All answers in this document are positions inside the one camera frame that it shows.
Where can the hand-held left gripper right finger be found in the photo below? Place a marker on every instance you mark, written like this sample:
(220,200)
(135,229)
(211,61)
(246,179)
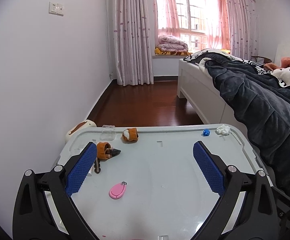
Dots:
(208,170)

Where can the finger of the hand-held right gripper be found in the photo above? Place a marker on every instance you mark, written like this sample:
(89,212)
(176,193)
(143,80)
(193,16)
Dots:
(289,205)

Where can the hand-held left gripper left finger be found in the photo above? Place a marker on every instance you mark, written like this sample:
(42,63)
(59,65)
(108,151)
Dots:
(82,170)

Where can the small metal tool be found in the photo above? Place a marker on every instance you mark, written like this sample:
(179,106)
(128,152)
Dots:
(97,166)

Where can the dark hair clip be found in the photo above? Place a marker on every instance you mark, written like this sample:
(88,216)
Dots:
(114,152)

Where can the small blue toy block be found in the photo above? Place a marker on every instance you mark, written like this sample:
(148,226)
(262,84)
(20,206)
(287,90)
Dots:
(206,132)

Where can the pink oval nail clipper case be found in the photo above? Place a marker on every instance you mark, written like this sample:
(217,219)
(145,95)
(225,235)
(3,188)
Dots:
(117,191)

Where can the crumpled white tissue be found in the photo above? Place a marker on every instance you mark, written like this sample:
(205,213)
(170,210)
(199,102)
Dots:
(222,130)

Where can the white and brown plush toy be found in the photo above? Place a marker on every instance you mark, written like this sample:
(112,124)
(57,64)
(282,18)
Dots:
(84,126)

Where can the clear plastic holder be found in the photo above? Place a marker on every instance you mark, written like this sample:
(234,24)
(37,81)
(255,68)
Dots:
(107,132)

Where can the wooden chair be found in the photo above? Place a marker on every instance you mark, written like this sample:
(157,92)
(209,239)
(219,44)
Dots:
(261,58)

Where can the yellow tiger print blanket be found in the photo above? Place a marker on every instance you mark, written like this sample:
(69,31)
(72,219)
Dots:
(167,53)

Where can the folded pink quilt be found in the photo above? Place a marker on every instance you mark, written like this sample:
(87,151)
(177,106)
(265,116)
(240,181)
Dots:
(172,43)

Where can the spotted pale pink curtain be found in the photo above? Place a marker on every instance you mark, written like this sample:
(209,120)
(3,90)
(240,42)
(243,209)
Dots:
(240,22)
(129,35)

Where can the window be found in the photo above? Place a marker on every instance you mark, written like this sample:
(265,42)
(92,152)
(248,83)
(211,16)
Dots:
(197,17)

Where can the sheer pink curtain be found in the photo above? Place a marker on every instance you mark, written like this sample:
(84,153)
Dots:
(167,10)

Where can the white bed frame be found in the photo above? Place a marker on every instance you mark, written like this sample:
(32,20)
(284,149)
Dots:
(197,87)

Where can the white wall socket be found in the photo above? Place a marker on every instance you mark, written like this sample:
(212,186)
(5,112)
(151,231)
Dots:
(56,8)

